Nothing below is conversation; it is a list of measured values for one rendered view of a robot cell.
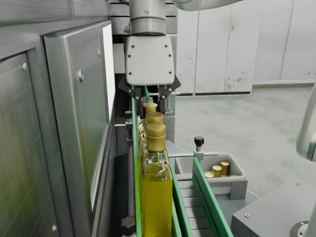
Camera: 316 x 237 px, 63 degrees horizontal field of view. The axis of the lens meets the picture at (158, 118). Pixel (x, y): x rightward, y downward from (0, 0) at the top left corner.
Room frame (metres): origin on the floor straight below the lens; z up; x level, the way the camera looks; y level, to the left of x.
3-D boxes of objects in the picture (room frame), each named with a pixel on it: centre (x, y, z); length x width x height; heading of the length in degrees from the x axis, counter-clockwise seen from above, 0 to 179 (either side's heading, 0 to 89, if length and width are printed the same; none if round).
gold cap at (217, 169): (0.83, -0.22, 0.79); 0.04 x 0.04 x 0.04
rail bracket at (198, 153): (0.68, -0.10, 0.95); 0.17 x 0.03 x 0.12; 96
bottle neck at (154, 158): (0.42, 0.00, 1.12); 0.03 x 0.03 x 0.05
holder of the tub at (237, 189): (0.80, -0.16, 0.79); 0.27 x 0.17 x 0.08; 96
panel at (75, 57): (0.79, 0.18, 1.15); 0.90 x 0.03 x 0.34; 6
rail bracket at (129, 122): (0.90, 0.13, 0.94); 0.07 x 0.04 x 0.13; 96
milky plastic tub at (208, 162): (0.80, -0.18, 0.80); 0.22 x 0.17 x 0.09; 96
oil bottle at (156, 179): (0.42, 0.00, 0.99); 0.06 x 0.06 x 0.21; 7
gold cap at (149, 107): (0.53, 0.02, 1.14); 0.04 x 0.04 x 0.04
